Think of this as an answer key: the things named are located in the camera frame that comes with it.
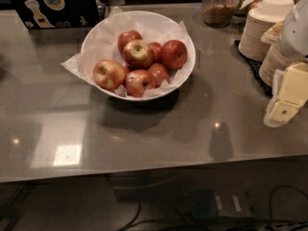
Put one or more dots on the white paper liner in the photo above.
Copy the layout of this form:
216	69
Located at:
99	42

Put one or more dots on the front paper plate stack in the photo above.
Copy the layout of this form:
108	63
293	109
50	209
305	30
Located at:
273	60

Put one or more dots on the black rubber mat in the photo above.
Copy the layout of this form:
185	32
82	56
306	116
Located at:
257	81

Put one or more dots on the yellowish red apple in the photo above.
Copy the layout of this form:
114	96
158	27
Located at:
109	74

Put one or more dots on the red apple centre top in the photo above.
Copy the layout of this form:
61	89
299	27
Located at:
138	54

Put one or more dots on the white paper bowl stack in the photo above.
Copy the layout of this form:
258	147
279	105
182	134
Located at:
272	10

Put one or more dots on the paper plate stack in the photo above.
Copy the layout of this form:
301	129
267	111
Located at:
256	24
273	60

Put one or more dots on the black laptop with stickers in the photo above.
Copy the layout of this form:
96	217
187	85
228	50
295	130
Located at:
51	14

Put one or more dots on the black power adapter box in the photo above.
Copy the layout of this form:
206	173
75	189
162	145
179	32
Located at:
209	203

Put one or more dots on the small red apple middle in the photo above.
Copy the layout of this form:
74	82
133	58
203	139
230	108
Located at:
156	47

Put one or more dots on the red apple front right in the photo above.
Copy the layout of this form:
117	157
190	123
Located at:
160	73

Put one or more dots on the red apple back left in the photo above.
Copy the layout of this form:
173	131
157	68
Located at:
126	37

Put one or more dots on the red apple front centre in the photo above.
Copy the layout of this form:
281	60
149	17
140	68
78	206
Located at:
138	81

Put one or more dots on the rear paper plate stack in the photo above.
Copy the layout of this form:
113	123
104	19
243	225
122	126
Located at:
256	24

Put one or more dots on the glass jar with nuts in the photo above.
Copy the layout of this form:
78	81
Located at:
218	13

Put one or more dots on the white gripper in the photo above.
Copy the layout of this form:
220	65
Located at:
295	31

